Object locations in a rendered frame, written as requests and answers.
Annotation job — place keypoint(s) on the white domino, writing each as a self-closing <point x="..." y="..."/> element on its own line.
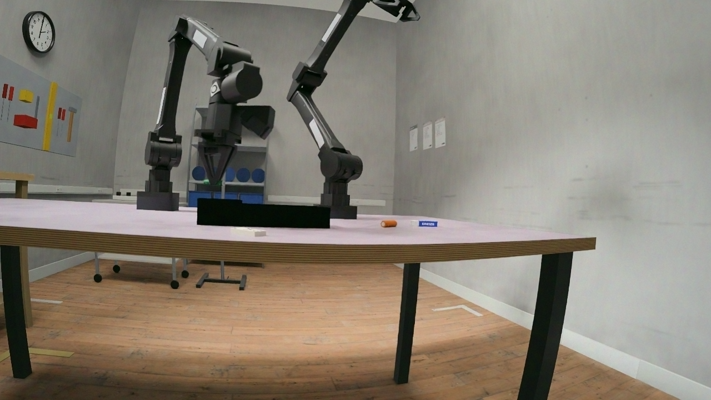
<point x="248" y="232"/>

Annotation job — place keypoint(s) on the green battery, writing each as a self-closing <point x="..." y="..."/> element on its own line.
<point x="219" y="183"/>

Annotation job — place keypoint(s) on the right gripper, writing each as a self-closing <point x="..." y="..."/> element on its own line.
<point x="216" y="142"/>

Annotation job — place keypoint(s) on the black bin rack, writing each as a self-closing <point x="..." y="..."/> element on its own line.
<point x="232" y="212"/>

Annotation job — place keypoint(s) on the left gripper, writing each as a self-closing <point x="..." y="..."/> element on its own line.
<point x="394" y="6"/>

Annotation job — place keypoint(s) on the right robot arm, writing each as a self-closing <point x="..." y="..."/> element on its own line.
<point x="238" y="80"/>

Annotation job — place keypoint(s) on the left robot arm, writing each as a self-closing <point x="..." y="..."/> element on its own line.
<point x="336" y="161"/>

